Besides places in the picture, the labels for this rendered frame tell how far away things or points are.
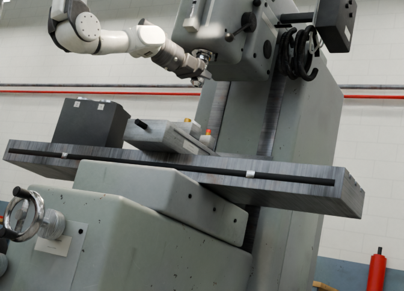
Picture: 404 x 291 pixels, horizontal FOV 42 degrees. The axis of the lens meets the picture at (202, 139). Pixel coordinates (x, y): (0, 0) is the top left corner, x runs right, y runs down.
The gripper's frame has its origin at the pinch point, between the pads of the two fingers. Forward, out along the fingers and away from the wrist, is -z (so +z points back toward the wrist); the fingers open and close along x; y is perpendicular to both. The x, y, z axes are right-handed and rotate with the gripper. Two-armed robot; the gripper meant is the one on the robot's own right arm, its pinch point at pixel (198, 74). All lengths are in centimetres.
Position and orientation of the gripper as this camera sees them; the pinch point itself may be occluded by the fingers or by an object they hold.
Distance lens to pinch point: 180.3
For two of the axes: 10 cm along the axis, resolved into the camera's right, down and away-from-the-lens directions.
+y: -2.3, 9.3, -2.8
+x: -6.8, 0.5, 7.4
